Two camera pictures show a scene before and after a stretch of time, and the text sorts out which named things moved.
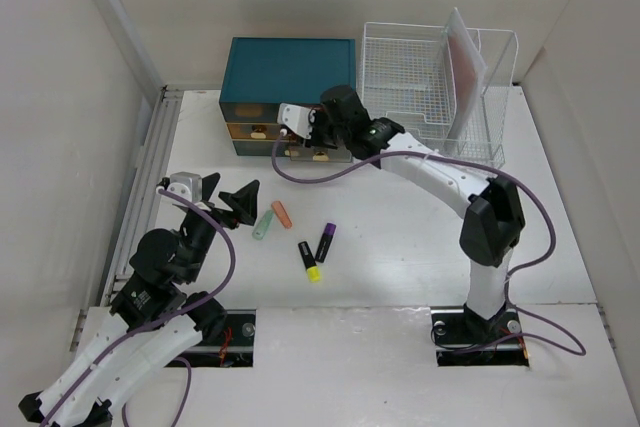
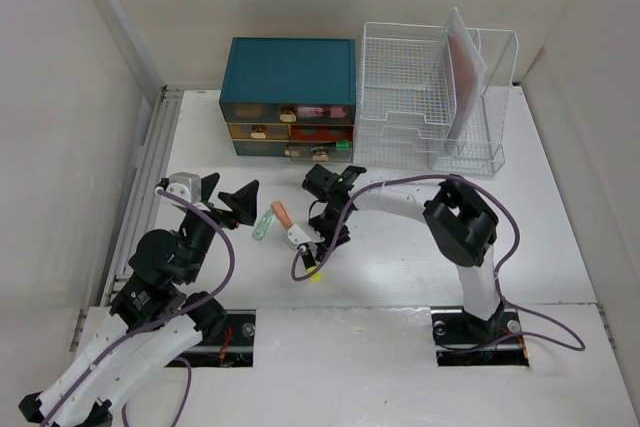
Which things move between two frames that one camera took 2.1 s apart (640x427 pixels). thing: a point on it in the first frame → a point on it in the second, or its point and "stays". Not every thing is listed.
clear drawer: [320, 154] stays
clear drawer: [254, 131] stays
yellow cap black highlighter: [313, 270] stays
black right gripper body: [324, 133] → [325, 227]
